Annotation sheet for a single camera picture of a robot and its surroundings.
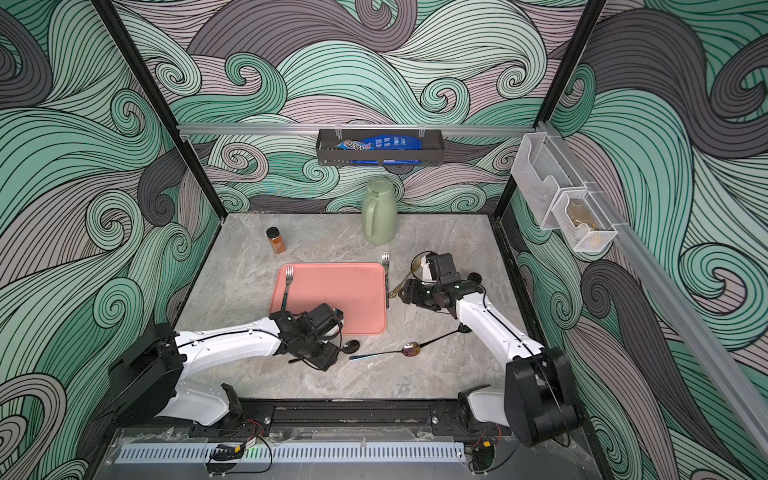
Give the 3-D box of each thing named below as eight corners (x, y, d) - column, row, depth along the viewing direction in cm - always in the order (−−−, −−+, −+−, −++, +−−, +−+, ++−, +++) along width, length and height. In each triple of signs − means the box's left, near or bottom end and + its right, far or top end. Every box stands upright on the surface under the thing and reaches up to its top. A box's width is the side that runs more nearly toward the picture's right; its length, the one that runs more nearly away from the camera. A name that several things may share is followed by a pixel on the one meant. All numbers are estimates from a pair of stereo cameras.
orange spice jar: (272, 254, 110) (264, 236, 102) (275, 244, 113) (267, 226, 105) (284, 254, 110) (277, 236, 102) (287, 244, 113) (280, 226, 105)
